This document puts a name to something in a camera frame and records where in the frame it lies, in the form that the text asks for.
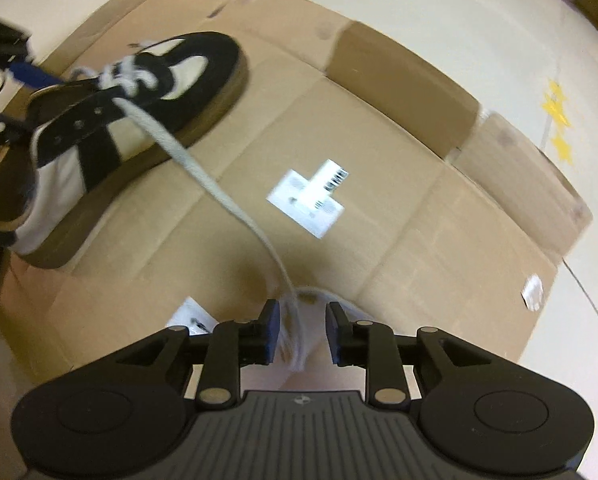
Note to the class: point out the yellow star sticker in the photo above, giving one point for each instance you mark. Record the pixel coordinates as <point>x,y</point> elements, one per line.
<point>556,91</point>
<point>556,112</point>
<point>563,149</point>

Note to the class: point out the black and white shoe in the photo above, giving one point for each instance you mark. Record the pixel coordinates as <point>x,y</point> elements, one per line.
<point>199,50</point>

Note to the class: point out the white shoelace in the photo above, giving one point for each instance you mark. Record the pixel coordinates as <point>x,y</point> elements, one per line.
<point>299,340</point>

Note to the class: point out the crumpled clear tape piece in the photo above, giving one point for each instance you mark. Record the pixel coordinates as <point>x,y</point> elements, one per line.
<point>533,292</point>

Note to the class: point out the white shipping label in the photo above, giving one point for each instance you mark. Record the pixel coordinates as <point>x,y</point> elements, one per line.
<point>304,205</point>
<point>189,312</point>

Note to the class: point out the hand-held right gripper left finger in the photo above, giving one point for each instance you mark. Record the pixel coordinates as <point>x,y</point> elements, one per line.
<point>271,329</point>

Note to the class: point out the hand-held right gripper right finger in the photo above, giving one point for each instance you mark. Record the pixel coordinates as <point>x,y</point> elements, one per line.
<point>334,329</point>

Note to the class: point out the flattened cardboard box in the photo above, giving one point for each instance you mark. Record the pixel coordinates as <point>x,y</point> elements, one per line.
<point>404,240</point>

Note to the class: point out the round clear sticker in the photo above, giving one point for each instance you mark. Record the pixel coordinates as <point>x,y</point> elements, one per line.
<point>504,135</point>

